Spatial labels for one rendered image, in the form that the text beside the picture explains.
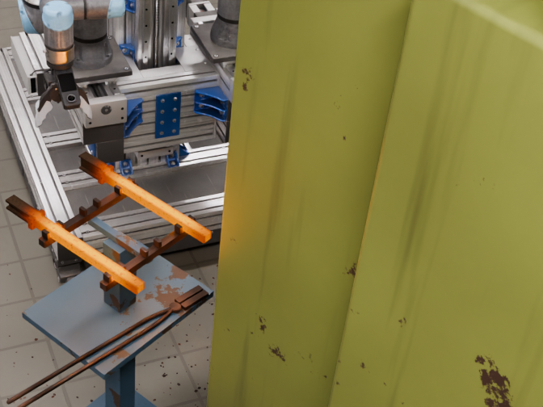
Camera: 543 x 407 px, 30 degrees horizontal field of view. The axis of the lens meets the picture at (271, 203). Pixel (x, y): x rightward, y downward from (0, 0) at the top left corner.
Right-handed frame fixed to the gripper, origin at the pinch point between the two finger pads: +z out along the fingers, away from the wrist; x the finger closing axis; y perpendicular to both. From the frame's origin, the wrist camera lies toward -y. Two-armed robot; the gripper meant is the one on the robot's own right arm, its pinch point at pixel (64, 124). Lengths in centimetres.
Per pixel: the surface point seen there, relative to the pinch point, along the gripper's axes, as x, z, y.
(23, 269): 7, 93, 44
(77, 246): 9, -1, -49
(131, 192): -8.7, -0.5, -33.2
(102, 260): 5, -1, -55
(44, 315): 17, 26, -43
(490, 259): -30, -69, -141
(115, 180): -6.1, -0.8, -27.8
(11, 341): 18, 93, 11
